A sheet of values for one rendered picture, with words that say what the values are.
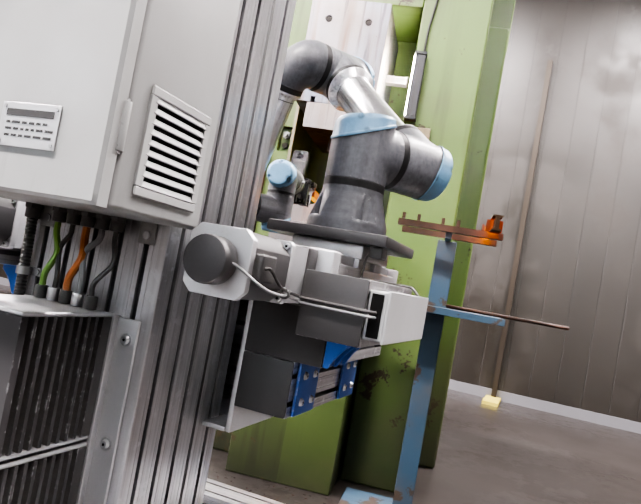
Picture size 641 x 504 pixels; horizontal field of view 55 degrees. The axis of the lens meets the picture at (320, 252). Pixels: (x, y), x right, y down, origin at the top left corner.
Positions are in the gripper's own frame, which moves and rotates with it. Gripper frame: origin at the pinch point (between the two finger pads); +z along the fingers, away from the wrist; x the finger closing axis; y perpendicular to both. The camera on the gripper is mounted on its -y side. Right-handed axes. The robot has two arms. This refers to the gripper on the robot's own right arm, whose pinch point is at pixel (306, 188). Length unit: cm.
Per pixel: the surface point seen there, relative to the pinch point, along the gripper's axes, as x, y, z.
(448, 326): 54, 38, 86
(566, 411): 164, 96, 330
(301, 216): -6.5, 6.4, 27.7
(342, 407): 21, 70, 22
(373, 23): 8, -68, 27
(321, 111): -6.0, -33.1, 27.5
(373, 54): 9, -56, 27
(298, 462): 9, 92, 22
